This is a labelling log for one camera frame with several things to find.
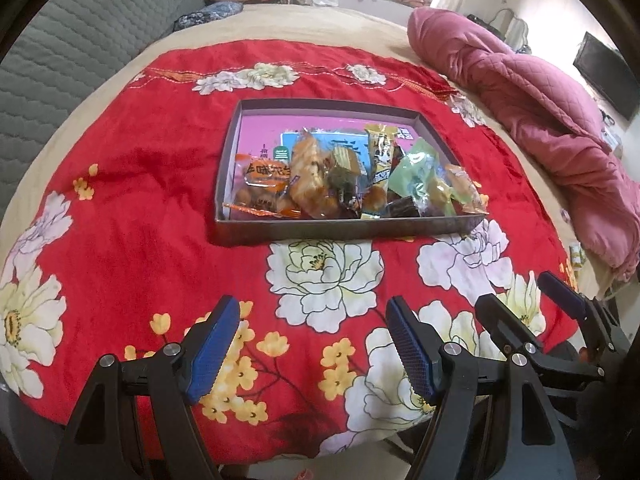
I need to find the black wall television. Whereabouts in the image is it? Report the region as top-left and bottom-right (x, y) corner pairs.
(573, 32), (639, 122)

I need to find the small yellow barcode snack pack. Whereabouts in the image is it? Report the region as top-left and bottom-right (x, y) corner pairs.
(328, 145), (362, 212)

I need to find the green clear pastry pack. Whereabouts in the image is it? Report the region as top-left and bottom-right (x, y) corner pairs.
(387, 139), (456, 217)

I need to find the red floral blanket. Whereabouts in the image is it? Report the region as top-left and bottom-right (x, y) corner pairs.
(1, 40), (577, 464)

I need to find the yellow puffed rice snack bag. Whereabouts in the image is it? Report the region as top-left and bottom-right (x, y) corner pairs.
(288, 129), (338, 219)

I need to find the grey quilted sofa back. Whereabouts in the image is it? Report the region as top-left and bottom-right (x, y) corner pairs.
(1, 0), (204, 206)

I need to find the tan biscuit wrapper pack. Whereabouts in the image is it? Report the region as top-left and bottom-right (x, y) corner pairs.
(444, 164), (488, 214)

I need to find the Snickers chocolate bar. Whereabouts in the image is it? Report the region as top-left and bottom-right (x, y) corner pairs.
(385, 196), (420, 218)

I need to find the dark patterned cloth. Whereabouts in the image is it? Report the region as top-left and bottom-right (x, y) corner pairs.
(174, 1), (244, 32)

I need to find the pink quilted comforter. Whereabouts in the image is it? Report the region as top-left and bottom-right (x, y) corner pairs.
(408, 8), (639, 280)

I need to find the yellow cartoon cow snack pack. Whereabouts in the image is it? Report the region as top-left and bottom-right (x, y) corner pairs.
(362, 124), (398, 214)

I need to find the orange twisted dough snack bag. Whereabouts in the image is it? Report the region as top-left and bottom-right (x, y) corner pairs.
(224, 154), (302, 220)

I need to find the pink and blue book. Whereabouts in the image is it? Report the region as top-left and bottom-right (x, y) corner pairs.
(222, 108), (418, 222)

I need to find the grey cardboard tray box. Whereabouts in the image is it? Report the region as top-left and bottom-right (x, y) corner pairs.
(209, 99), (486, 246)

